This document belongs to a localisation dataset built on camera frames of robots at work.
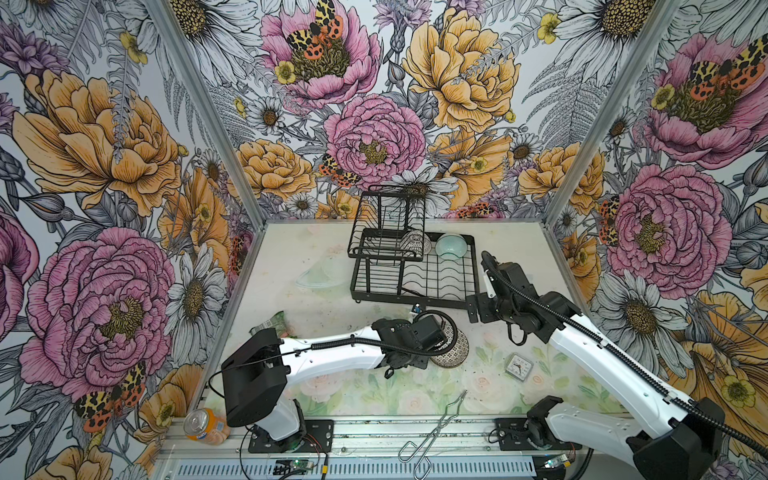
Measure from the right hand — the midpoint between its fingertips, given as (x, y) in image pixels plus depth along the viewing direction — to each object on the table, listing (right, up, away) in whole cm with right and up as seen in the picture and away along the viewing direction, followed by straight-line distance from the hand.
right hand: (486, 310), depth 79 cm
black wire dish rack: (-24, +13, +7) cm, 28 cm away
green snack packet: (-58, -6, +12) cm, 60 cm away
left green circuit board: (-48, -35, -7) cm, 60 cm away
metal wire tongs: (-20, -33, -6) cm, 39 cm away
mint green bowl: (-3, +16, +30) cm, 34 cm away
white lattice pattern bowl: (-16, +17, +33) cm, 41 cm away
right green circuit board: (+14, -34, -7) cm, 38 cm away
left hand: (-19, -13, +1) cm, 23 cm away
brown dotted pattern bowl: (-6, -14, +6) cm, 16 cm away
